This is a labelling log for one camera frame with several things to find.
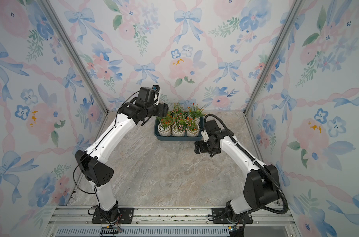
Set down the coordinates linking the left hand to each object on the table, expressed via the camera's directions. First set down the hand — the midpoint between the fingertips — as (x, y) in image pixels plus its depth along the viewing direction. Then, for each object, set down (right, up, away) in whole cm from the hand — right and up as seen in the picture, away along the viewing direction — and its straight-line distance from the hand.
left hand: (162, 105), depth 80 cm
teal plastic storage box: (+13, -20, +27) cm, 36 cm away
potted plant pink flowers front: (+10, -9, +13) cm, 19 cm away
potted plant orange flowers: (+20, -2, +23) cm, 31 cm away
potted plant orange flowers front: (+18, -13, +15) cm, 26 cm away
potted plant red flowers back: (-1, -10, +15) cm, 18 cm away
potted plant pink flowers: (+8, -1, +20) cm, 22 cm away
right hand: (+22, -22, +8) cm, 32 cm away
